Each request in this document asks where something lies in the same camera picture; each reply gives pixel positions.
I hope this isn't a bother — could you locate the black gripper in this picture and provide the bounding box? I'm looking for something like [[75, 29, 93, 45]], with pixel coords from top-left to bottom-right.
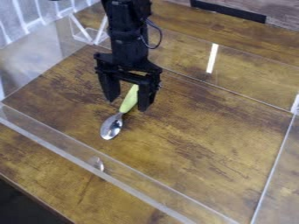
[[94, 27, 163, 112]]

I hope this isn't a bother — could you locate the clear acrylic triangle bracket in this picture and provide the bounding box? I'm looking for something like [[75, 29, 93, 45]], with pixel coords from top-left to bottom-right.
[[70, 14, 109, 46]]

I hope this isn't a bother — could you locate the clear acrylic enclosure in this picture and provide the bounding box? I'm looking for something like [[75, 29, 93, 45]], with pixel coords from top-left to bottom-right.
[[0, 1, 299, 224]]

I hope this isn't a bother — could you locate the green handled metal spoon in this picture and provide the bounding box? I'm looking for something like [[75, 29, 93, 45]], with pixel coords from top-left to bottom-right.
[[99, 85, 139, 140]]

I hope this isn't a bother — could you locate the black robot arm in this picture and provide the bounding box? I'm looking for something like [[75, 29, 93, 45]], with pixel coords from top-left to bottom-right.
[[94, 0, 163, 111]]

